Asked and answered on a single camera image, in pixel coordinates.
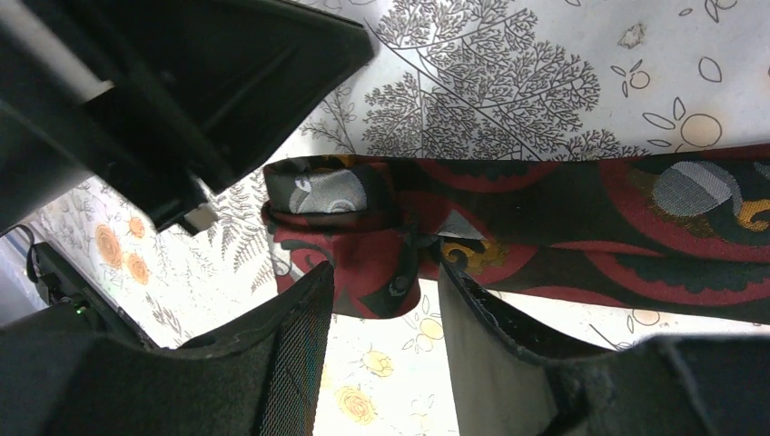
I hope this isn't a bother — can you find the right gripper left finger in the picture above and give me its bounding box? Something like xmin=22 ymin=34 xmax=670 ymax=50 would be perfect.
xmin=180 ymin=262 xmax=336 ymax=436

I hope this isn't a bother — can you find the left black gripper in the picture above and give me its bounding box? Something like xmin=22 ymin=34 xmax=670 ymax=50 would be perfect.
xmin=1 ymin=1 xmax=374 ymax=234

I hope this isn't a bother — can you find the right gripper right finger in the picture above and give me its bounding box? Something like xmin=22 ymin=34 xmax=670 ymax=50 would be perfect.
xmin=438 ymin=263 xmax=609 ymax=435

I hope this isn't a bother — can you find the dark red patterned tie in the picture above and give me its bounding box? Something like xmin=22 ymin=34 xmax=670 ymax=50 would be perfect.
xmin=262 ymin=146 xmax=769 ymax=324

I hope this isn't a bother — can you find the floral tablecloth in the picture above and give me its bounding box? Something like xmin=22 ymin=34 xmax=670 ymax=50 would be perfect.
xmin=24 ymin=0 xmax=770 ymax=436

